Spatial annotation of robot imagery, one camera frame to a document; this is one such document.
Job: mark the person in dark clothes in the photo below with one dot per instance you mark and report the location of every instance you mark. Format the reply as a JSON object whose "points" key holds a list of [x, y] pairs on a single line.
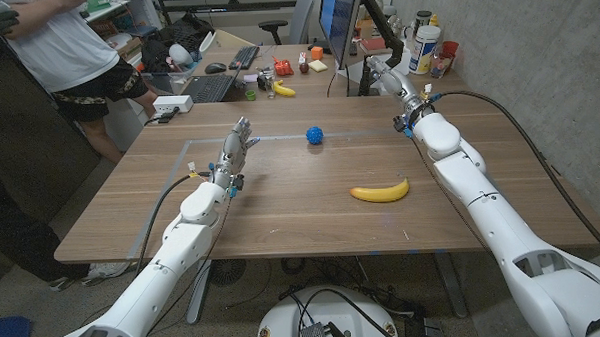
{"points": [[22, 238]]}

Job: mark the orange cube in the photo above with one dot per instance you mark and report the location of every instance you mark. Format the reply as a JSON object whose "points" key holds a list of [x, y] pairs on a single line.
{"points": [[317, 53]]}

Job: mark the red orange toy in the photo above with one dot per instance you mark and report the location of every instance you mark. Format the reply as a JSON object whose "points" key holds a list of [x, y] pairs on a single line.
{"points": [[283, 67]]}

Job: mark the blue spiky stress ball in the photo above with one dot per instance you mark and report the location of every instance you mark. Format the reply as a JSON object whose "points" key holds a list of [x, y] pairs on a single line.
{"points": [[315, 135]]}

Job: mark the red book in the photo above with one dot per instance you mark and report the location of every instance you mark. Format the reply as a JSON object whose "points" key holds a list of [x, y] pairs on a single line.
{"points": [[373, 44]]}

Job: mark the white power strip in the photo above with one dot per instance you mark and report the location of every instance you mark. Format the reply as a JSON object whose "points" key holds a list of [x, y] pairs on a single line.
{"points": [[172, 103]]}

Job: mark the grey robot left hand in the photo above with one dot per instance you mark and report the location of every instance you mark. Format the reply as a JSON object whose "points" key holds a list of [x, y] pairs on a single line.
{"points": [[232, 153]]}

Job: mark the clear drinking glass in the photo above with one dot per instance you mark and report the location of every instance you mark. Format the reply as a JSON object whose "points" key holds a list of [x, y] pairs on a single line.
{"points": [[270, 88]]}

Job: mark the dark red ball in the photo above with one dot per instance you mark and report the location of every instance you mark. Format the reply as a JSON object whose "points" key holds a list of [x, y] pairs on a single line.
{"points": [[304, 67]]}

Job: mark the red cup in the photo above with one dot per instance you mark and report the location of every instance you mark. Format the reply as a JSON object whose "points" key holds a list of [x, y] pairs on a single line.
{"points": [[450, 48]]}

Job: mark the black laptop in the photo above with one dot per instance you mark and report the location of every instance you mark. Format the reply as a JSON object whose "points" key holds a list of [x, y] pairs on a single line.
{"points": [[209, 89]]}

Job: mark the computer monitor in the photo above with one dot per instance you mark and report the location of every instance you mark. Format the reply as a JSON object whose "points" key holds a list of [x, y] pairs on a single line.
{"points": [[340, 17]]}

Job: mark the black keyboard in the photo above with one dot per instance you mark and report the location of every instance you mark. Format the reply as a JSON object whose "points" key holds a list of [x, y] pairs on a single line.
{"points": [[244, 57]]}

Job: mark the grey office chair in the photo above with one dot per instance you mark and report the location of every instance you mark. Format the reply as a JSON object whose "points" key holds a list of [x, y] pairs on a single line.
{"points": [[300, 18]]}

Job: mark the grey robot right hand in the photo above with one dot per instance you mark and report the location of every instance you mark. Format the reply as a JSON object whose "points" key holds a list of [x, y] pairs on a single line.
{"points": [[397, 85]]}

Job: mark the black round fan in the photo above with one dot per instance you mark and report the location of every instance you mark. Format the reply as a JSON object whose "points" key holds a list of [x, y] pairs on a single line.
{"points": [[227, 272]]}

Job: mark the small yellow banana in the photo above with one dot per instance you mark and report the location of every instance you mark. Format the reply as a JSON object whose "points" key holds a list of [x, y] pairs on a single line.
{"points": [[283, 91]]}

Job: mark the white shelf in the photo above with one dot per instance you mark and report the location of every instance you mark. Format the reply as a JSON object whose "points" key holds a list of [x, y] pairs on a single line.
{"points": [[119, 14]]}

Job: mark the clear plastic cup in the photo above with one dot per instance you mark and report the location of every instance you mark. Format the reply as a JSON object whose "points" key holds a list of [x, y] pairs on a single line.
{"points": [[439, 66]]}

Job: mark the black backpack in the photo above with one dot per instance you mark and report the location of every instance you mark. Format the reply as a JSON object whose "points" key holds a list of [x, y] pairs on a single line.
{"points": [[185, 32]]}

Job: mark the dark computer mouse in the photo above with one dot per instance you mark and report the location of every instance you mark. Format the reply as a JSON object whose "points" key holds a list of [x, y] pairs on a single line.
{"points": [[215, 68]]}

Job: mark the person in white t-shirt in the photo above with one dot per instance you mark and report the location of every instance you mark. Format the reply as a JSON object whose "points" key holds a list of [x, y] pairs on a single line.
{"points": [[60, 47]]}

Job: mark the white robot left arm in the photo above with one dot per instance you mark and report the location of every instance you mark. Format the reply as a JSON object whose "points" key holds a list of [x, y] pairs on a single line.
{"points": [[182, 242]]}

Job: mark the grey table leg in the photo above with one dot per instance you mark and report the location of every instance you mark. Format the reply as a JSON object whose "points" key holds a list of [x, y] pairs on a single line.
{"points": [[451, 283], [199, 292]]}

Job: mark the large yellow banana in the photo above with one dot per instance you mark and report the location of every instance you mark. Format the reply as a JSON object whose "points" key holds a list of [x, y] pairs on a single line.
{"points": [[381, 194]]}

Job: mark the yellow bottle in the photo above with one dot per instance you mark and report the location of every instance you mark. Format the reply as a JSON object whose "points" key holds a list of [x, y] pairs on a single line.
{"points": [[434, 21]]}

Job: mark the white canister with label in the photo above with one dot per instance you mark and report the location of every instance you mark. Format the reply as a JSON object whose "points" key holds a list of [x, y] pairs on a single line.
{"points": [[423, 49]]}

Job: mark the pale yellow sponge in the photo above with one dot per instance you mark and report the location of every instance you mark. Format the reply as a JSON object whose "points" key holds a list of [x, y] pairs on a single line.
{"points": [[318, 66]]}

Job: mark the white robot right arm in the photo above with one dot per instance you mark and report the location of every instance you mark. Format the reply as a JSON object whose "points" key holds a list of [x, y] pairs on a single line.
{"points": [[481, 192]]}

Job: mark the jar with dark lid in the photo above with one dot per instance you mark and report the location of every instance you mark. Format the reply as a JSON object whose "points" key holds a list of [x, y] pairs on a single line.
{"points": [[423, 18]]}

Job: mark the small green cup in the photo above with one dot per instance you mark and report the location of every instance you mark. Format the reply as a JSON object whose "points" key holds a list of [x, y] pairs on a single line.
{"points": [[250, 95]]}

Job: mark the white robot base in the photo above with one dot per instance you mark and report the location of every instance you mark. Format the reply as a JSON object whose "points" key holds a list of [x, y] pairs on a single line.
{"points": [[285, 319]]}

